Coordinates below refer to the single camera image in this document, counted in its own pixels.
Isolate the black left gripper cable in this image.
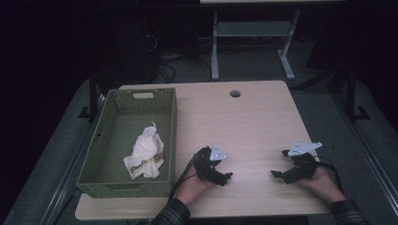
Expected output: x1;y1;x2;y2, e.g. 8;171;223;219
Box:
168;145;209;201

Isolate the person's left hand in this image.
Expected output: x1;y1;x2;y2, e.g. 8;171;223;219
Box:
174;165;217;207

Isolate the white cloth with brown print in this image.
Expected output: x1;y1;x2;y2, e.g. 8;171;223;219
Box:
123;121;166;181

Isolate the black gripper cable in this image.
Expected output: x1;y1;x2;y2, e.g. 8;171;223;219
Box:
313;155;345;195
168;145;209;201

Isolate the green woven basket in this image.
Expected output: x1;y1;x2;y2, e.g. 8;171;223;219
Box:
75;87;178;200

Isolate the black metal stand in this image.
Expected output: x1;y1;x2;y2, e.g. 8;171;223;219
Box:
78;68;101;121
344;67;371;121

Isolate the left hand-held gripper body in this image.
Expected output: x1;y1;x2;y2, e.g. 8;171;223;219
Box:
193;142;227;183

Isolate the person's right hand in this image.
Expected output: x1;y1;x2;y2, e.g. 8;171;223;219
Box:
295;166;347;204

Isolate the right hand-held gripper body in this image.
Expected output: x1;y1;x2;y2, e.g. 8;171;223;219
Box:
283;142;323;186

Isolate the bundle of floor cables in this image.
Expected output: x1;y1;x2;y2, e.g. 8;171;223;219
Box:
156;36;214;83

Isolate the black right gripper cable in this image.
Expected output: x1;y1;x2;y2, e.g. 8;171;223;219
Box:
313;155;345;195

